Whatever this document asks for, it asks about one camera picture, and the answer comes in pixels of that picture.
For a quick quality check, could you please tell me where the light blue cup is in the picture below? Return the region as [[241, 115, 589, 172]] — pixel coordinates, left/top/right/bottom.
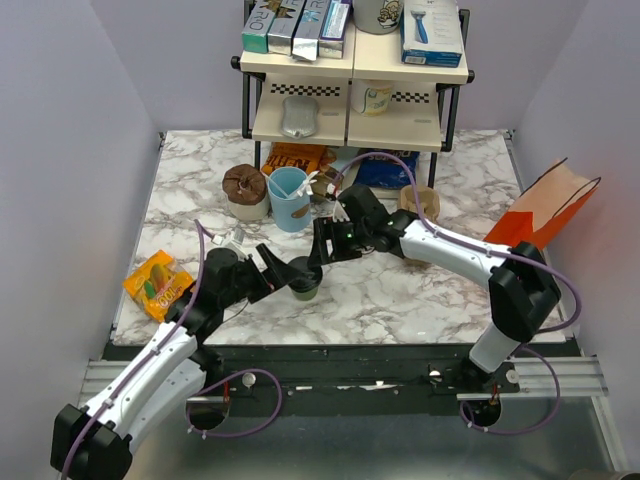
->
[[267, 167, 311, 233]]

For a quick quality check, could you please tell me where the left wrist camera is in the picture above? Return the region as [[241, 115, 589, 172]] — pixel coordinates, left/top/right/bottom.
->
[[212, 227, 248, 259]]

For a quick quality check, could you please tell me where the black plastic cup lid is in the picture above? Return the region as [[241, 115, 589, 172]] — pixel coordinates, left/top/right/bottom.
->
[[288, 256, 323, 290]]

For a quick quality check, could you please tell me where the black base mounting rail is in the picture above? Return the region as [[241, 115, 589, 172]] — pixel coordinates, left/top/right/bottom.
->
[[159, 342, 551, 419]]

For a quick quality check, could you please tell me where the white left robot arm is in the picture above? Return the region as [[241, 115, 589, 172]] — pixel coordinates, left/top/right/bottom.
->
[[50, 245, 303, 479]]

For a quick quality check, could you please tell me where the green paper coffee cup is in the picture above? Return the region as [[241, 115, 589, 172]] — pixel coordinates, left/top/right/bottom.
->
[[292, 286, 319, 301]]

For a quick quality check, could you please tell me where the grey cartoon mug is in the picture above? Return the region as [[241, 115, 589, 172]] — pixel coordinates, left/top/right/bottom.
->
[[352, 0, 404, 35]]

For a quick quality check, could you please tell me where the brown cardboard cup carrier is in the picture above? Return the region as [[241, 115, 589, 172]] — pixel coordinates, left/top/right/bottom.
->
[[397, 185, 440, 222]]

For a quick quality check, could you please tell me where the brown and white pouch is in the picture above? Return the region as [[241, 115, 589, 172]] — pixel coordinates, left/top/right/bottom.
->
[[222, 164, 270, 222]]

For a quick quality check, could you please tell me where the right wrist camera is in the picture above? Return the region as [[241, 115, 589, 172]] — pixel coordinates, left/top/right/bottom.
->
[[325, 191, 350, 222]]

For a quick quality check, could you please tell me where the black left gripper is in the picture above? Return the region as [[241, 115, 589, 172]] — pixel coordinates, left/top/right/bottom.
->
[[220, 244, 302, 310]]

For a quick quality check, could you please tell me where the blue razor package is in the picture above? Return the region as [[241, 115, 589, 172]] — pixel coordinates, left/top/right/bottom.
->
[[401, 0, 464, 68]]

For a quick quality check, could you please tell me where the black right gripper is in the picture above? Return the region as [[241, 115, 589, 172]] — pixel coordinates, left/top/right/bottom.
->
[[307, 215, 370, 266]]

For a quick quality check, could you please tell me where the purple white toothpaste box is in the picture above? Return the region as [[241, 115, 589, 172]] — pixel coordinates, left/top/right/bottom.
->
[[318, 0, 352, 59]]

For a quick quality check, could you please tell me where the orange snack bag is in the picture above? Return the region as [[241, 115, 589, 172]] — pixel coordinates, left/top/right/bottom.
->
[[261, 142, 337, 175]]

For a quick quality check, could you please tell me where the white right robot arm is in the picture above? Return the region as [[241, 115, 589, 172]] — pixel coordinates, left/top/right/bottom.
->
[[308, 185, 561, 392]]

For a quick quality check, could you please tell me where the olive brown small package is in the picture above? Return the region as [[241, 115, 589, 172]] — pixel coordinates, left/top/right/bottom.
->
[[311, 167, 343, 203]]

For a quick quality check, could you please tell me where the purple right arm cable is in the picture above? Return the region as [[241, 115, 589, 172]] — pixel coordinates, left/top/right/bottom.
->
[[327, 151, 584, 435]]

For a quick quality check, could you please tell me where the orange snack packet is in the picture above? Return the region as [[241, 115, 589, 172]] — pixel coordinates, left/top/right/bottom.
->
[[123, 250, 194, 323]]

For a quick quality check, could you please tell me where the blue Doritos chip bag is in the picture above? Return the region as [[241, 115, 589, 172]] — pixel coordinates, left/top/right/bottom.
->
[[355, 148, 420, 190]]

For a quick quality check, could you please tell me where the teal toothpaste box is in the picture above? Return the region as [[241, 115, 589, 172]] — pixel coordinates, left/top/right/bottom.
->
[[242, 0, 281, 54]]

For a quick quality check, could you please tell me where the silver blue toothpaste box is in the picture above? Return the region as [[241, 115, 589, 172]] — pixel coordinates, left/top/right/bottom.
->
[[292, 0, 330, 62]]

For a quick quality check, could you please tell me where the orange paper gift bag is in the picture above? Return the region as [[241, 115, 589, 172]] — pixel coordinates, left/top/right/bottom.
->
[[485, 158, 601, 250]]

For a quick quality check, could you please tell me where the cream two-tier shelf rack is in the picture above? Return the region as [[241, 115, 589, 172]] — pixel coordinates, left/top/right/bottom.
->
[[231, 25, 475, 186]]

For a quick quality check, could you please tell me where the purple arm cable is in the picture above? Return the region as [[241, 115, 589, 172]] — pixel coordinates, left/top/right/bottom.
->
[[327, 151, 584, 435], [59, 218, 284, 480]]

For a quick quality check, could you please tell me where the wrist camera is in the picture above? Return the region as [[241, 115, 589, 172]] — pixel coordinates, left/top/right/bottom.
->
[[325, 191, 350, 222], [212, 227, 248, 259]]

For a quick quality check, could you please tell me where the white printed paper cup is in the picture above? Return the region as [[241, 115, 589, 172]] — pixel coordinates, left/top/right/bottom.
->
[[350, 79, 394, 117]]

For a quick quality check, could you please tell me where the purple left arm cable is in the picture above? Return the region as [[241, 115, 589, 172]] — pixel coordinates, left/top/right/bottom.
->
[[59, 218, 284, 480]]

